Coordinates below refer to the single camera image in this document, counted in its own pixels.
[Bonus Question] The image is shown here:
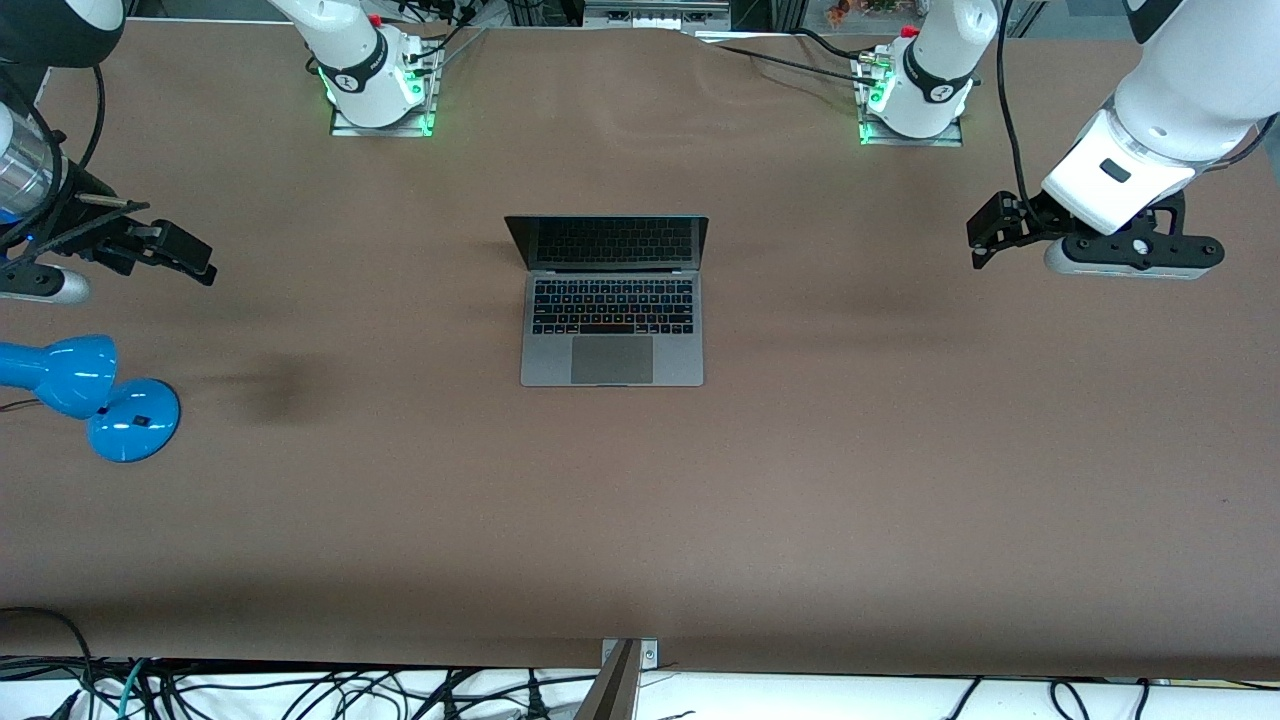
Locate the grey laptop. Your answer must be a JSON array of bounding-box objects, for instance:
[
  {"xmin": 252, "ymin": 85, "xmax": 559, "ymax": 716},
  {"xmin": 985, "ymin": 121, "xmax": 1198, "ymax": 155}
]
[{"xmin": 504, "ymin": 214, "xmax": 710, "ymax": 388}]

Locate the blue desk lamp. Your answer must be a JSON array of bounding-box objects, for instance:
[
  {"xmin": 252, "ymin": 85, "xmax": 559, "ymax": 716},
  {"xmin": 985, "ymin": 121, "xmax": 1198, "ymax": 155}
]
[{"xmin": 0, "ymin": 334, "xmax": 182, "ymax": 464}]

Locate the orange background object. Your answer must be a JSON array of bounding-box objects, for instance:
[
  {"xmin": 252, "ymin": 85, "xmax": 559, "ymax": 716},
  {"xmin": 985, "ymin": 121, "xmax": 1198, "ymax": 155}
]
[{"xmin": 825, "ymin": 0, "xmax": 901, "ymax": 26}]

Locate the brown table cover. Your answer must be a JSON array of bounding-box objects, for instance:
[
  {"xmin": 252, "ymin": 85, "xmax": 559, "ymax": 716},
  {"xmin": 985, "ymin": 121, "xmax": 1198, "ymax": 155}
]
[{"xmin": 0, "ymin": 20, "xmax": 1280, "ymax": 681}]

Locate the white board under table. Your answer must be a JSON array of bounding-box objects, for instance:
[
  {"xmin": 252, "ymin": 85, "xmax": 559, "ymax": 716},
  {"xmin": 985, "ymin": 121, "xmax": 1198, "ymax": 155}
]
[{"xmin": 0, "ymin": 660, "xmax": 1280, "ymax": 720}]

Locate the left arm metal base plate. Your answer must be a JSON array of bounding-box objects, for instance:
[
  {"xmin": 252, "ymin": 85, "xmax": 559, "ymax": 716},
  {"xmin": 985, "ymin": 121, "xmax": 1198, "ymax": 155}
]
[{"xmin": 858, "ymin": 55, "xmax": 966, "ymax": 148}]

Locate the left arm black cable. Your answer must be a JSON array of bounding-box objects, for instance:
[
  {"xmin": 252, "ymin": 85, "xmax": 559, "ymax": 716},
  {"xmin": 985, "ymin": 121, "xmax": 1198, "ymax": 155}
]
[{"xmin": 996, "ymin": 0, "xmax": 1031, "ymax": 201}]

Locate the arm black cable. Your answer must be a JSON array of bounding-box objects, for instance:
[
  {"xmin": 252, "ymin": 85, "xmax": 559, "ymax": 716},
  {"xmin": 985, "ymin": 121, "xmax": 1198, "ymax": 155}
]
[
  {"xmin": 60, "ymin": 62, "xmax": 108, "ymax": 176},
  {"xmin": 996, "ymin": 0, "xmax": 1031, "ymax": 201}
]

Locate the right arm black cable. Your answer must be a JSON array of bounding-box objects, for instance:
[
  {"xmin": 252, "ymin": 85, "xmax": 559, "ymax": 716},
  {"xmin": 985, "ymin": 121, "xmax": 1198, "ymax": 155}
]
[{"xmin": 60, "ymin": 62, "xmax": 108, "ymax": 176}]

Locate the black cable on table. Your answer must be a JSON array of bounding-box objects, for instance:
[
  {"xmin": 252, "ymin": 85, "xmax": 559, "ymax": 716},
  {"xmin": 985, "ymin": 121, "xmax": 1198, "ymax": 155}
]
[{"xmin": 700, "ymin": 28, "xmax": 881, "ymax": 86}]

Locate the black looping cable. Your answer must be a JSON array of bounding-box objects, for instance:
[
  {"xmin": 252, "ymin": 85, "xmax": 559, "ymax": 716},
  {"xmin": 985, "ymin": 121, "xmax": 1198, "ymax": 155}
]
[{"xmin": 0, "ymin": 606, "xmax": 96, "ymax": 720}]

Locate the silver equipment rail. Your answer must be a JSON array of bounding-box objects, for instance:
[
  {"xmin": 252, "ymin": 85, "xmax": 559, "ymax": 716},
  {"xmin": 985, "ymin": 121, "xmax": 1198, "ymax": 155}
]
[{"xmin": 583, "ymin": 0, "xmax": 733, "ymax": 31}]

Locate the teal cable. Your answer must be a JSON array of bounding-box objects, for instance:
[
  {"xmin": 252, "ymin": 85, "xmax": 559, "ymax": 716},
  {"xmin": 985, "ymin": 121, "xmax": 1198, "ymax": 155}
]
[{"xmin": 112, "ymin": 658, "xmax": 151, "ymax": 720}]

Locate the grey camera pole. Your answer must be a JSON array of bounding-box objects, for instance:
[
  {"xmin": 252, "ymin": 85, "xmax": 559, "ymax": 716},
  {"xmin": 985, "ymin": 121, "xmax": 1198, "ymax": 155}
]
[{"xmin": 573, "ymin": 640, "xmax": 641, "ymax": 720}]

